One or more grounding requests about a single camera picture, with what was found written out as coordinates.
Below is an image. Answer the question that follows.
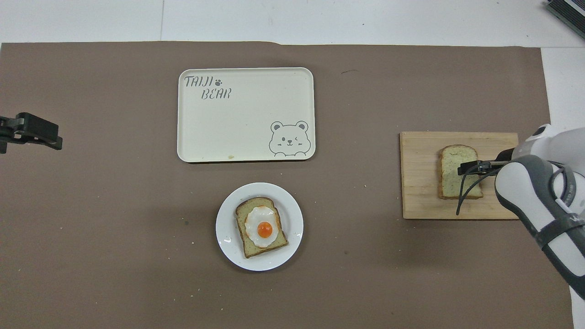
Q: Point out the dark grey ribbed device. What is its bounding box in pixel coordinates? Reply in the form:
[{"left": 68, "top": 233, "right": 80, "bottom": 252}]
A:
[{"left": 546, "top": 0, "right": 585, "bottom": 27}]

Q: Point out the pale seeded bread slice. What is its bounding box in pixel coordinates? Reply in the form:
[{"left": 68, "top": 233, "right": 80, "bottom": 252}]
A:
[{"left": 438, "top": 144, "right": 484, "bottom": 200}]

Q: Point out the black cable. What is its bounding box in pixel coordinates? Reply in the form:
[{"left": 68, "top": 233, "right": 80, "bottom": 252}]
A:
[{"left": 456, "top": 165, "right": 503, "bottom": 216}]

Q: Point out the cream tray with bear print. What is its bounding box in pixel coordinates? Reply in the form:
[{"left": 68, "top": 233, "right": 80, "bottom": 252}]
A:
[{"left": 177, "top": 67, "right": 316, "bottom": 163}]

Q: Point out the fried egg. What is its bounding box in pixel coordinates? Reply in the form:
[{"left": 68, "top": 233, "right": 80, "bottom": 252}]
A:
[{"left": 245, "top": 206, "right": 280, "bottom": 249}]

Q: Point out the wooden cutting board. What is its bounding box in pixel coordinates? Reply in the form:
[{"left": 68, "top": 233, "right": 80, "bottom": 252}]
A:
[{"left": 400, "top": 132, "right": 519, "bottom": 220}]

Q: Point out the bread slice with dark crust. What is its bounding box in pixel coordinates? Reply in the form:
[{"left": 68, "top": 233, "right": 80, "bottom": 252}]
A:
[{"left": 235, "top": 196, "right": 289, "bottom": 259}]

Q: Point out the white round plate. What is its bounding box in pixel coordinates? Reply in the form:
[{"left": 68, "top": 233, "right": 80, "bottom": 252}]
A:
[{"left": 215, "top": 182, "right": 304, "bottom": 272}]

